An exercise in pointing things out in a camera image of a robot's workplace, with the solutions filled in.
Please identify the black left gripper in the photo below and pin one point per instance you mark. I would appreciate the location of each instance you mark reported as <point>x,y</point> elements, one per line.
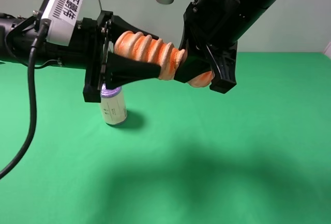
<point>119,70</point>

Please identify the purple garbage bag roll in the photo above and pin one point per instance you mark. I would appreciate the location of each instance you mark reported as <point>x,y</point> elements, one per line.
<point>113,107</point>

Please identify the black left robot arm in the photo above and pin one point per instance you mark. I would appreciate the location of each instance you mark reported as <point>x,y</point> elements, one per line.
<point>18,34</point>

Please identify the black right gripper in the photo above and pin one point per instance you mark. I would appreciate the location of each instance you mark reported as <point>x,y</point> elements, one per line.
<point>211,57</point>

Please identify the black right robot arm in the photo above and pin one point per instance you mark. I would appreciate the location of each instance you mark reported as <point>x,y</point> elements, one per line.
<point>245,15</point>

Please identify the green tablecloth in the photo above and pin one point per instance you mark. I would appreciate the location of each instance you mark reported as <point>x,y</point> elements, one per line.
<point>258,154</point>

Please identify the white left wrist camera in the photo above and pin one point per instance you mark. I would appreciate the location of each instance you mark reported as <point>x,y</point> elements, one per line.
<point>62,16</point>

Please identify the orange striped bread roll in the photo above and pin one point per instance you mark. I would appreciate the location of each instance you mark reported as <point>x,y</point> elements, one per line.
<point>144,48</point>

